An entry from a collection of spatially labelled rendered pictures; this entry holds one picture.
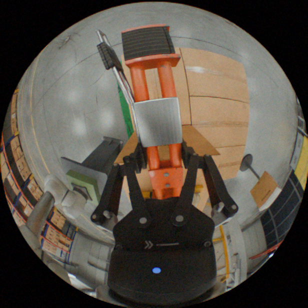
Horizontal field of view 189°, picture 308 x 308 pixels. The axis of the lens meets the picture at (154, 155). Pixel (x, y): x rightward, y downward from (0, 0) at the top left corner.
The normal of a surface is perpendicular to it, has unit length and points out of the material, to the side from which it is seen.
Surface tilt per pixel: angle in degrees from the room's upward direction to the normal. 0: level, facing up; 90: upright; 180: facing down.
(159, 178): 0
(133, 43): 0
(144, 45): 0
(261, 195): 90
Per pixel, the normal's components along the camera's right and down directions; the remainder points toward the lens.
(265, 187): -0.96, -0.27
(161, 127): -0.04, 0.50
